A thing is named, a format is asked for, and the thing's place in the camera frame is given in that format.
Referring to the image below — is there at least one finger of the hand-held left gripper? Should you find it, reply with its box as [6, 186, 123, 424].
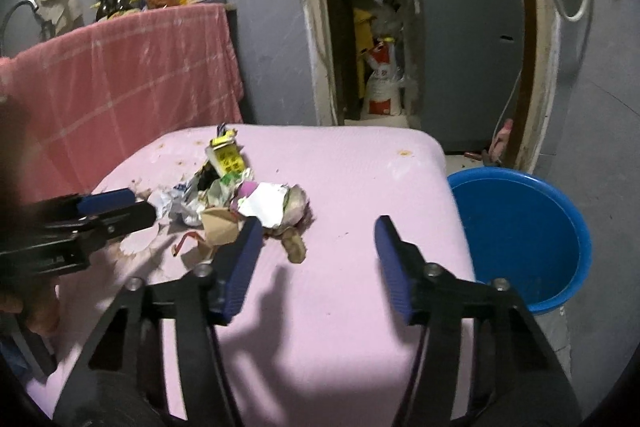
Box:
[75, 201, 157, 254]
[45, 188, 137, 220]

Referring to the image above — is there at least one pink rag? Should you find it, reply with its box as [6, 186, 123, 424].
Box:
[489, 119, 515, 162]

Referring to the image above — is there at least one white tissue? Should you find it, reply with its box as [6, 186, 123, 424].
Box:
[147, 179, 206, 228]

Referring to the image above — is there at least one silver foil wrapper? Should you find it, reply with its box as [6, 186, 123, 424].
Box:
[237, 182, 291, 228]

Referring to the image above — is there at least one clear plastic bag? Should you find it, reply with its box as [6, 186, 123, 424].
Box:
[372, 0, 406, 40]

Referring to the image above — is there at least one onion chunk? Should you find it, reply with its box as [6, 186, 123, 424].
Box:
[282, 186, 312, 225]

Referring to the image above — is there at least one blue plastic basin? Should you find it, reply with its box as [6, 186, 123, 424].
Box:
[446, 167, 593, 317]

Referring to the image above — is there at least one grey washing machine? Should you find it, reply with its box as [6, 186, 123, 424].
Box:
[402, 0, 525, 152]

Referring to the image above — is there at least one brown ginger piece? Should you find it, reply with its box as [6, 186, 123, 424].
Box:
[282, 234, 307, 264]

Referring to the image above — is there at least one red checked cloth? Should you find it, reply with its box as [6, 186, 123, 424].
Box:
[0, 3, 245, 202]

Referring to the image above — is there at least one yellow bag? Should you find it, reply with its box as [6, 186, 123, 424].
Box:
[353, 7, 375, 100]

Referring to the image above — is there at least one yellow snack wrapper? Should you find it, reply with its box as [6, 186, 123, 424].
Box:
[206, 124, 251, 175]

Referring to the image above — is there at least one orange plastic strip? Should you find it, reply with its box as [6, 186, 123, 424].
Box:
[172, 231, 202, 258]

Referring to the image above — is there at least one metal faucet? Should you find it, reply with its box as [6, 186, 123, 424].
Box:
[0, 0, 42, 58]

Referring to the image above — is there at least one brown paper piece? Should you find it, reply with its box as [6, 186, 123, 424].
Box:
[200, 206, 246, 248]

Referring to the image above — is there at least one white and red rice bag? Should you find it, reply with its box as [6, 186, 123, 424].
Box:
[362, 38, 407, 116]

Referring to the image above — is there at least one green and white wrapper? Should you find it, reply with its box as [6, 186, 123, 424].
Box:
[207, 169, 256, 202]

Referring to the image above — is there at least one pink table cover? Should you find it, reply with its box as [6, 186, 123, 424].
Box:
[25, 123, 476, 423]

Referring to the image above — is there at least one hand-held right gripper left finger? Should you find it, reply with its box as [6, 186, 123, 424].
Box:
[87, 216, 265, 427]

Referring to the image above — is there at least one person's left hand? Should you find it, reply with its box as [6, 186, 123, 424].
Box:
[0, 277, 61, 338]

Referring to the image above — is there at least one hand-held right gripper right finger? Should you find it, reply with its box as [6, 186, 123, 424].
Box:
[374, 215, 571, 427]

